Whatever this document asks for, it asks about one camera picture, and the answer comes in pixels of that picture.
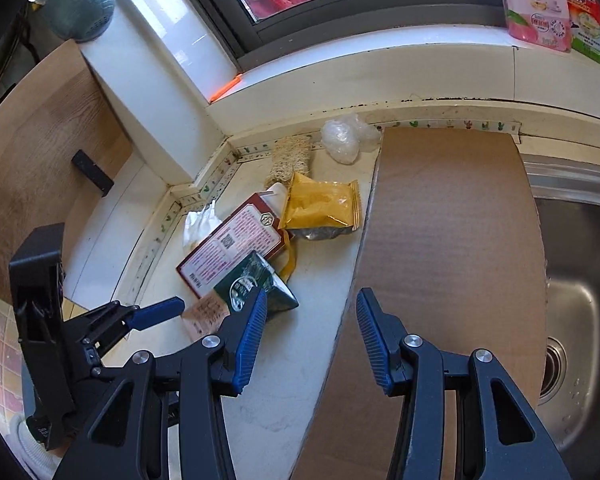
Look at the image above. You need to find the black wire kitchen rack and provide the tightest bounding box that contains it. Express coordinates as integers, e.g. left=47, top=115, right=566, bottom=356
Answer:
left=71, top=150, right=115, bottom=198

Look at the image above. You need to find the stainless steel sink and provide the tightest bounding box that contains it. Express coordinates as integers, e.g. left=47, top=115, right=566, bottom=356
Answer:
left=520, top=135, right=600, bottom=456

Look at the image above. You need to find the red spray bottle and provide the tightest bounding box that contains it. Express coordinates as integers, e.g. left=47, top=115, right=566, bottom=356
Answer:
left=560, top=0, right=600, bottom=66

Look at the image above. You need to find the white paper wrapper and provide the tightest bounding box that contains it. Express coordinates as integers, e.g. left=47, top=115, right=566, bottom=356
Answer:
left=259, top=182, right=291, bottom=221

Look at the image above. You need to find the beige textured bar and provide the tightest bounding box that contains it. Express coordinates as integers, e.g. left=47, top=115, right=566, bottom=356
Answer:
left=264, top=136, right=315, bottom=188

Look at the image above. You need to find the clear plastic bag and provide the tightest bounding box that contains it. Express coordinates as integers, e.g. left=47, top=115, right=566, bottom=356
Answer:
left=320, top=114, right=383, bottom=164

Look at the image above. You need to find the yellow plastic strip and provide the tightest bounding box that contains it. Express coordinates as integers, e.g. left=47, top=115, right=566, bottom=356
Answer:
left=280, top=230, right=301, bottom=281

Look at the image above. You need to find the brown cardboard sheet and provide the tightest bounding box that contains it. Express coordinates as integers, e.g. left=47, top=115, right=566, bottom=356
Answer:
left=290, top=126, right=548, bottom=480

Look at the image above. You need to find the green foil packet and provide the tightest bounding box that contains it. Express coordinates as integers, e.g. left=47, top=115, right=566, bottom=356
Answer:
left=212, top=251, right=300, bottom=321

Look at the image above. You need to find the teal utensil holder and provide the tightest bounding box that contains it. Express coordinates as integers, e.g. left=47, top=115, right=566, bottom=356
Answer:
left=45, top=0, right=118, bottom=43

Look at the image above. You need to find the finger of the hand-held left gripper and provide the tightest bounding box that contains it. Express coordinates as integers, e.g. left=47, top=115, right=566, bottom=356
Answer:
left=80, top=296, right=186, bottom=356

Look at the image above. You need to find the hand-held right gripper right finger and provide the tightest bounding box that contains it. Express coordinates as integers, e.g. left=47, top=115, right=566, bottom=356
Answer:
left=356, top=287, right=573, bottom=480

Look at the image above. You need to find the pink detergent pouch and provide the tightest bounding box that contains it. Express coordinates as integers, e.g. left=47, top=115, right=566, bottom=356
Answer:
left=495, top=0, right=573, bottom=53

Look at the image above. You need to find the wooden cutting board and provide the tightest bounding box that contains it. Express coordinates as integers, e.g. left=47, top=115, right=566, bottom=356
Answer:
left=0, top=37, right=133, bottom=306

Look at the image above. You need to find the pink paper note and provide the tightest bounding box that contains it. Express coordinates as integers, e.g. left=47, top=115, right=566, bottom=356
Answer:
left=181, top=296, right=231, bottom=341

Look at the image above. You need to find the person's left forearm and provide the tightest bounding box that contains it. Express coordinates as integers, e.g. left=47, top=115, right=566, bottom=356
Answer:
left=9, top=414, right=66, bottom=472

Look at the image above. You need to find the white plastic wrapper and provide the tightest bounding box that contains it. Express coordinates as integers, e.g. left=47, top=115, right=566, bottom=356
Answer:
left=182, top=200, right=221, bottom=256

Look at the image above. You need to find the yellow snack packet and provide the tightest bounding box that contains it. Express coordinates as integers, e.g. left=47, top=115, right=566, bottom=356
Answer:
left=278, top=171, right=363, bottom=242

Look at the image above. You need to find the dark window frame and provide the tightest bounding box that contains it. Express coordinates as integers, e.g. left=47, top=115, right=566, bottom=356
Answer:
left=165, top=0, right=511, bottom=58

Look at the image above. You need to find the red white paper box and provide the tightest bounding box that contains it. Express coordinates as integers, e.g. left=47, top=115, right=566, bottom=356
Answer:
left=176, top=191, right=296, bottom=297

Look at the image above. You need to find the patterned edge sealing tape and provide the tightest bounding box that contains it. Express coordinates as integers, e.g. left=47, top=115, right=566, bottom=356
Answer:
left=130, top=119, right=523, bottom=311

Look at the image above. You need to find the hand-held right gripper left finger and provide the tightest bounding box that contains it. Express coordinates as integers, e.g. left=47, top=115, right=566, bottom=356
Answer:
left=55, top=287, right=270, bottom=480

